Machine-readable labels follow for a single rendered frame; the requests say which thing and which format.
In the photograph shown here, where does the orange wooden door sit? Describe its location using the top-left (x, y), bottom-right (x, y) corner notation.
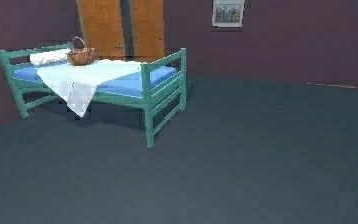
top-left (130, 0), bottom-right (166, 64)
top-left (75, 0), bottom-right (127, 61)

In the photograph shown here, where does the white bed sheet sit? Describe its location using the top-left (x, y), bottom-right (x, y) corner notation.
top-left (35, 58), bottom-right (143, 119)

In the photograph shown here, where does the white framed colourful picture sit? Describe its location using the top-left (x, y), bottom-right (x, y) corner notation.
top-left (211, 0), bottom-right (246, 29)

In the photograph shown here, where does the brown wicker basket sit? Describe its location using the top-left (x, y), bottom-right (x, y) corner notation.
top-left (66, 36), bottom-right (100, 67)

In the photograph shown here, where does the white pillow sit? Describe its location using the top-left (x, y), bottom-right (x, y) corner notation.
top-left (29, 48), bottom-right (72, 67)

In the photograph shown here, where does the green frame bed blue mattress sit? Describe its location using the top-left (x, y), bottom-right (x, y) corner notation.
top-left (0, 41), bottom-right (188, 149)

